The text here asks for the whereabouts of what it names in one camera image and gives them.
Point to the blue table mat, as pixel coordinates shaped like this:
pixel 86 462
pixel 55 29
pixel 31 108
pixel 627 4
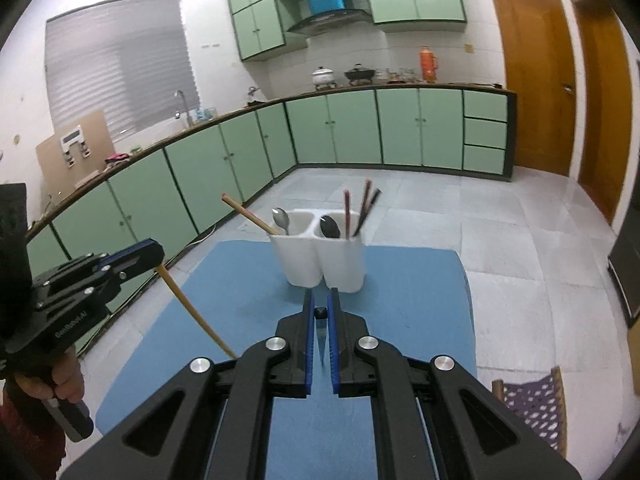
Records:
pixel 417 299

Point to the wooden door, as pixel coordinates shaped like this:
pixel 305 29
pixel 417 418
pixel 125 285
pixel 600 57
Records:
pixel 608 104
pixel 540 69

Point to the black glass cabinet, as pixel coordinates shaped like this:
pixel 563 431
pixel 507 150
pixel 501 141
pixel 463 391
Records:
pixel 624 263

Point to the metal spoon left compartment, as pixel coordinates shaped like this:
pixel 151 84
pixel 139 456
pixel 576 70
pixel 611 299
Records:
pixel 280 218

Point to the black range hood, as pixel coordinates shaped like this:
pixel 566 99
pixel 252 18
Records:
pixel 314 17

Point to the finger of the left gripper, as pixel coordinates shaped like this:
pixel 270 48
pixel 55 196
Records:
pixel 148 252
pixel 120 274

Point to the green lower kitchen cabinets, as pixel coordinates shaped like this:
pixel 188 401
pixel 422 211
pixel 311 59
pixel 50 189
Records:
pixel 172 191

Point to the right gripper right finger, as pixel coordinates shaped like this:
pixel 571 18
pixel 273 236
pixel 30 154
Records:
pixel 432 420

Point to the orange thermos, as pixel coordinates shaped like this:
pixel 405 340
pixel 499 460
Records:
pixel 428 64

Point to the left wooden door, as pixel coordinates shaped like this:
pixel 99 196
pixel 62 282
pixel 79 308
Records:
pixel 540 69

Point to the right wooden door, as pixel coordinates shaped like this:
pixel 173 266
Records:
pixel 608 104

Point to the red-handled thin chopstick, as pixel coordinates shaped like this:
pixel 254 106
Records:
pixel 347 214

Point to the left hand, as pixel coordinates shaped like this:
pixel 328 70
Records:
pixel 66 381

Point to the black wok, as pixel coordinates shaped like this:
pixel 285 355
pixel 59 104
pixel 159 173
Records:
pixel 360 76

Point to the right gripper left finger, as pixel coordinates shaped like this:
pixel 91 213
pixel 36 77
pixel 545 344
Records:
pixel 210 420

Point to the chrome sink faucet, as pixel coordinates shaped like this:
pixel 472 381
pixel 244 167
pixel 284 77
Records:
pixel 183 111

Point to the white cooking pot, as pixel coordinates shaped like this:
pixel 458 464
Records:
pixel 323 78

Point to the white utensil holder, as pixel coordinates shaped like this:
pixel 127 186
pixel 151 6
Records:
pixel 308 258

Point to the red-brown handled chopstick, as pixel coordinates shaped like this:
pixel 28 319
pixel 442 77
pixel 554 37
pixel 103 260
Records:
pixel 363 205

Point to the small kettle on counter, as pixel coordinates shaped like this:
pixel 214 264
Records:
pixel 251 97

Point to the window blind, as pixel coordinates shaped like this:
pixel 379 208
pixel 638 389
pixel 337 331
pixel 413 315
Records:
pixel 125 57

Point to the woven purple chair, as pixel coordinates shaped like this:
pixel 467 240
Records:
pixel 540 404

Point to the plain bamboo chopstick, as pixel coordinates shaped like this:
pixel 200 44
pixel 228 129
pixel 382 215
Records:
pixel 193 311
pixel 240 209

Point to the cardboard panel with device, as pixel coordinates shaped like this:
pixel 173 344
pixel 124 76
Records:
pixel 75 154

